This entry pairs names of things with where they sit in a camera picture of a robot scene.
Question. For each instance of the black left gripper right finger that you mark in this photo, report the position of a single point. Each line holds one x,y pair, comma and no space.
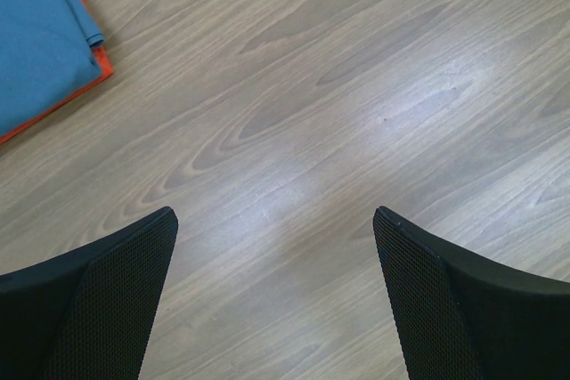
459,315

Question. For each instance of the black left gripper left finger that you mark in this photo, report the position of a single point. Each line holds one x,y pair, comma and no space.
88,313

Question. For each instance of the folded blue t-shirt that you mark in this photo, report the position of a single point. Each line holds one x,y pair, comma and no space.
40,37

